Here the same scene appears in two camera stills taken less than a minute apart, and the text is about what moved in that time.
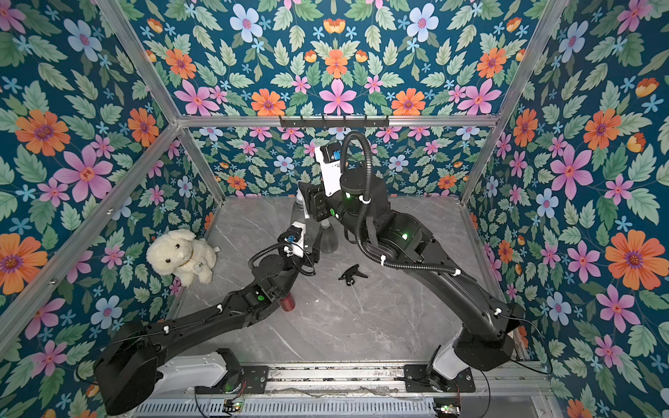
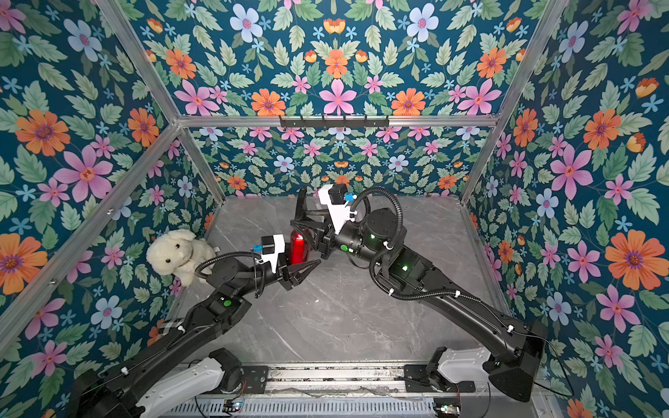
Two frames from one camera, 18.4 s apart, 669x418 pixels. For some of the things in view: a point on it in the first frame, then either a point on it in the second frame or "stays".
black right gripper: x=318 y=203 -> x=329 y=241
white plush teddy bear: x=177 y=253 stays
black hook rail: x=334 y=121 stays
